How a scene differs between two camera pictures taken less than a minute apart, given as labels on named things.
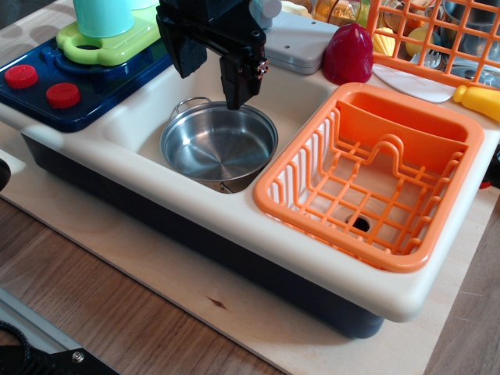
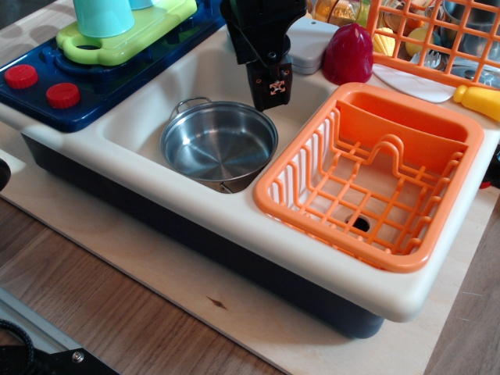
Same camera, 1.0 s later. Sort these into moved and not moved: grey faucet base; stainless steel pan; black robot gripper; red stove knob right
Moved: black robot gripper
Not moved: stainless steel pan; grey faucet base; red stove knob right
